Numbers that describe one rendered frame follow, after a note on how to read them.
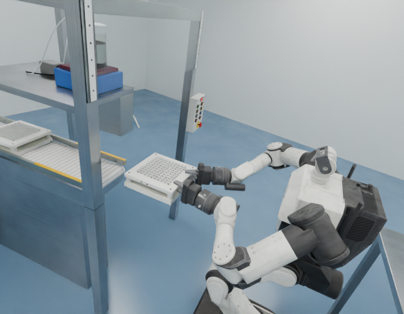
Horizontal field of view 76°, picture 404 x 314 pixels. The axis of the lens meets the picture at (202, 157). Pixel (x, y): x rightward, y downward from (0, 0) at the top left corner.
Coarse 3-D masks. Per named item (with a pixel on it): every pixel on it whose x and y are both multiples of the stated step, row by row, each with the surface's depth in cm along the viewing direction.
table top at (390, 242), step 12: (384, 228) 138; (384, 240) 129; (396, 240) 130; (384, 252) 123; (396, 252) 123; (384, 264) 120; (396, 264) 116; (396, 276) 110; (396, 288) 105; (396, 300) 102
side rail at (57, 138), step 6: (0, 120) 169; (6, 120) 166; (12, 120) 165; (54, 138) 157; (60, 138) 155; (66, 144) 155; (72, 144) 153; (102, 156) 148; (108, 156) 146; (120, 162) 145; (126, 162) 145
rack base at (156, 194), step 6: (132, 180) 119; (132, 186) 116; (138, 186) 116; (144, 186) 116; (144, 192) 114; (150, 192) 113; (156, 192) 114; (162, 192) 114; (156, 198) 113; (162, 198) 112; (174, 198) 112
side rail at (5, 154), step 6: (0, 150) 135; (6, 156) 135; (12, 156) 133; (18, 156) 132; (18, 162) 133; (24, 162) 131; (30, 162) 130; (36, 168) 129; (42, 168) 128; (48, 174) 128; (54, 174) 126; (60, 174) 125; (66, 180) 125; (72, 180) 123; (78, 186) 123
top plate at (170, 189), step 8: (144, 160) 127; (176, 160) 131; (136, 168) 120; (144, 168) 120; (176, 168) 124; (192, 168) 126; (128, 176) 115; (136, 176) 114; (144, 176) 115; (184, 176) 119; (152, 184) 111; (160, 184) 111; (168, 192) 108
